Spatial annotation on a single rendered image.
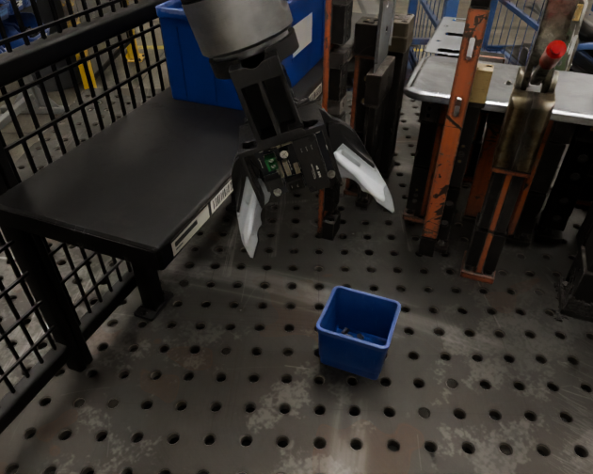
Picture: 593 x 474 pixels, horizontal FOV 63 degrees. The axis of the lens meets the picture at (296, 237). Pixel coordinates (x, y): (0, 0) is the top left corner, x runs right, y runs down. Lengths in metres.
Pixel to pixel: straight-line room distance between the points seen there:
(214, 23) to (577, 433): 0.70
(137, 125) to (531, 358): 0.69
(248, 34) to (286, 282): 0.60
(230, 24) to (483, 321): 0.68
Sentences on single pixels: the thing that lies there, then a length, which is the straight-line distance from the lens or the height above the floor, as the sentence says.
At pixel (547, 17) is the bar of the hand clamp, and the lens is 0.79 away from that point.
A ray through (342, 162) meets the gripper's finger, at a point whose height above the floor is 1.11.
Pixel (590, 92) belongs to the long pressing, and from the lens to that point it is 1.01.
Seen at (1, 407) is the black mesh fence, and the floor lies 0.76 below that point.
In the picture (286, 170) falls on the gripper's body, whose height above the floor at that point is 1.12.
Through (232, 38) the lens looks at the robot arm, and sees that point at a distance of 0.37.
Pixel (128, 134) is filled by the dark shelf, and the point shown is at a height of 1.03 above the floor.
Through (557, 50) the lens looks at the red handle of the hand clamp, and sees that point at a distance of 0.69.
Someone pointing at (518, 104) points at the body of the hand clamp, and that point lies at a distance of 0.79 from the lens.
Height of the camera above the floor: 1.33
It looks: 39 degrees down
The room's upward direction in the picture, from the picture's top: straight up
